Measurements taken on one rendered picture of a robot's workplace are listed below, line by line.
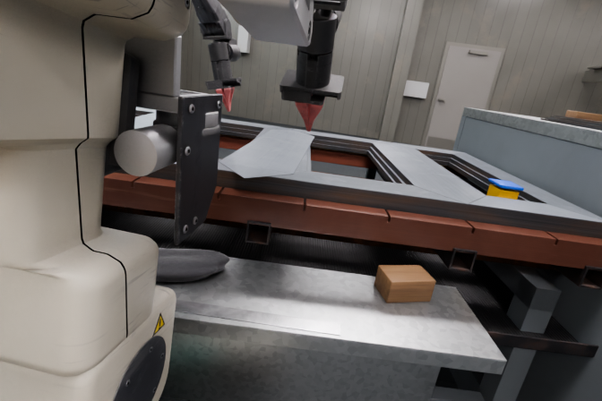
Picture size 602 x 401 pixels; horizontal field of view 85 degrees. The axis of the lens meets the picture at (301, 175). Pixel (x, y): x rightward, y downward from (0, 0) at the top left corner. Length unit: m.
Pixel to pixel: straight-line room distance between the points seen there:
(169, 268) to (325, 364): 0.42
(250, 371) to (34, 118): 0.74
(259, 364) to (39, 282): 0.62
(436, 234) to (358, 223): 0.17
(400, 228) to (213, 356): 0.51
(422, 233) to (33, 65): 0.68
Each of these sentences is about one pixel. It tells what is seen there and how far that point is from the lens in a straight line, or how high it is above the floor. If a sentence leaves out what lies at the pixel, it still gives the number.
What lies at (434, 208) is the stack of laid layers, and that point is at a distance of 0.79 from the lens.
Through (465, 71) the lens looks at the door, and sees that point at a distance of 7.83.
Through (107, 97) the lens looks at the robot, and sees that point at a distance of 0.34.
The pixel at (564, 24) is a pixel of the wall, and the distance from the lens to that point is 8.59.
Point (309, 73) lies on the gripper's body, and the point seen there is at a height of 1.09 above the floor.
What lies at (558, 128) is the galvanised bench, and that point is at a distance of 1.24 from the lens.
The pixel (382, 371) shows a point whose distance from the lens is 0.90.
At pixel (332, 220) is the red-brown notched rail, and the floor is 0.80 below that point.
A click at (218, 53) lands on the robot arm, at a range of 1.07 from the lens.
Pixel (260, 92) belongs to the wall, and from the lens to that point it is 7.83.
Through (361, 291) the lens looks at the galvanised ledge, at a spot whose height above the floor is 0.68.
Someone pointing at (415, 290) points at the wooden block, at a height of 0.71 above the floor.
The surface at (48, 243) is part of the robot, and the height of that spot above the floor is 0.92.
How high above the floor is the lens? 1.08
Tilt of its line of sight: 16 degrees down
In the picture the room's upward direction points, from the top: 8 degrees clockwise
